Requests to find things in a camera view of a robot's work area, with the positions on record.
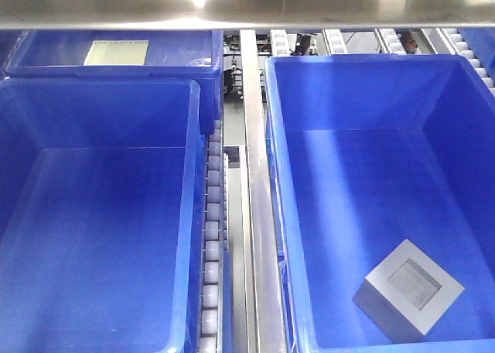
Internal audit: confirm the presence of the gray square foam base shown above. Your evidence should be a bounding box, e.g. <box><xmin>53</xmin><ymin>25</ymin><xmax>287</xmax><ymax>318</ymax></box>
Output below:
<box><xmin>353</xmin><ymin>239</ymin><xmax>464</xmax><ymax>344</ymax></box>

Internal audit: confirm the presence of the right blue sorting bin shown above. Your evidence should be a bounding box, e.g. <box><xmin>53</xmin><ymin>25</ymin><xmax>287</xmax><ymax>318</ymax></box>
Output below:
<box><xmin>265</xmin><ymin>54</ymin><xmax>494</xmax><ymax>352</ymax></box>

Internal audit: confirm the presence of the blue sorting bin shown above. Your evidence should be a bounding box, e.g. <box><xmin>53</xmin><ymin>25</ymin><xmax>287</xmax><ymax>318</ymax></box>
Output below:
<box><xmin>1</xmin><ymin>78</ymin><xmax>205</xmax><ymax>352</ymax></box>
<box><xmin>265</xmin><ymin>54</ymin><xmax>494</xmax><ymax>352</ymax></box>

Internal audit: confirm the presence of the rear blue bin with label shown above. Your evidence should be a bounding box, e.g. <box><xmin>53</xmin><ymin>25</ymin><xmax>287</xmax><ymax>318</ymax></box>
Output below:
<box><xmin>6</xmin><ymin>30</ymin><xmax>223</xmax><ymax>134</ymax></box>

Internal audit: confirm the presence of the left blue sorting bin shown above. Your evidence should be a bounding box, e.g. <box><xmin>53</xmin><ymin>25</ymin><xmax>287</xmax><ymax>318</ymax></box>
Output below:
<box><xmin>1</xmin><ymin>78</ymin><xmax>205</xmax><ymax>352</ymax></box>

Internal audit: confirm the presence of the white roller conveyor track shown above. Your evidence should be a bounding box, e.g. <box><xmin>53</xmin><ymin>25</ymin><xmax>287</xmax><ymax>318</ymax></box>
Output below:
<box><xmin>198</xmin><ymin>120</ymin><xmax>224</xmax><ymax>352</ymax></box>

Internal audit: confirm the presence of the steel top shelf beam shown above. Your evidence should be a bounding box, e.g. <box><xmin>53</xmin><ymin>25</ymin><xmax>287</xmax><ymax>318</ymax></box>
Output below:
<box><xmin>1</xmin><ymin>0</ymin><xmax>494</xmax><ymax>30</ymax></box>

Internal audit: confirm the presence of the steel divider rail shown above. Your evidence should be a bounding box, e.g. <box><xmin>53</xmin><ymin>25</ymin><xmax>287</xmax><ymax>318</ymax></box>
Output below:
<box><xmin>240</xmin><ymin>29</ymin><xmax>287</xmax><ymax>352</ymax></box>

